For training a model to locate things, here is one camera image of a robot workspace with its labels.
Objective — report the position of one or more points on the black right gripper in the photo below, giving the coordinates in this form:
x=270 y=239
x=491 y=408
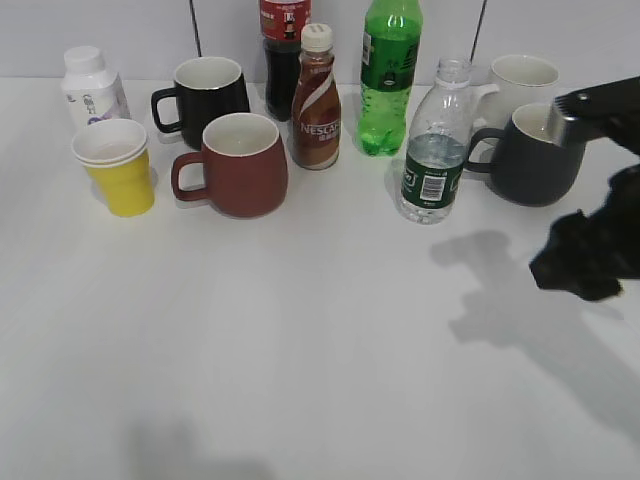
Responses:
x=585 y=256

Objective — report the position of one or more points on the clear water bottle green label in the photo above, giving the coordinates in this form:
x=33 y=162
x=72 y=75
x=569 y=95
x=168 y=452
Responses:
x=437 y=144

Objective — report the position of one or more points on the yellow paper cup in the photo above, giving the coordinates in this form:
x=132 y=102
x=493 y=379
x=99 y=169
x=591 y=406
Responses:
x=115 y=155

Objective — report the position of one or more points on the dark grey ceramic mug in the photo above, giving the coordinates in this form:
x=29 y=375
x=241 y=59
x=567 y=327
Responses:
x=526 y=167

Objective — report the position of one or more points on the white ceramic mug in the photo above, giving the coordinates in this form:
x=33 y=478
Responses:
x=514 y=80

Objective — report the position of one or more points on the green soda bottle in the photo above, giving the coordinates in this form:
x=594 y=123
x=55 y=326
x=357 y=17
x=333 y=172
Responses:
x=391 y=40

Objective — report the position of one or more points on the brown Nescafe coffee bottle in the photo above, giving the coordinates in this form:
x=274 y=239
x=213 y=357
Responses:
x=316 y=109

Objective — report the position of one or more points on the red ceramic mug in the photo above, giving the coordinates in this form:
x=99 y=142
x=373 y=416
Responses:
x=244 y=166

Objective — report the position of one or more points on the cola bottle red label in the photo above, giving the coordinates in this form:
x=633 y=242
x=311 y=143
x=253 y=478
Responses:
x=281 y=26

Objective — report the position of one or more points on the black ceramic mug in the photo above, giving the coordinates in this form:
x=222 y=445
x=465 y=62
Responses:
x=205 y=89

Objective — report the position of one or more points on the white milk carton bottle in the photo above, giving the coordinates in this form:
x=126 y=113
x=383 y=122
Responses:
x=92 y=90

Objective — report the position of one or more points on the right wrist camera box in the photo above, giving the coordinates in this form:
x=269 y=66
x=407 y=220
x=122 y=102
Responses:
x=608 y=110

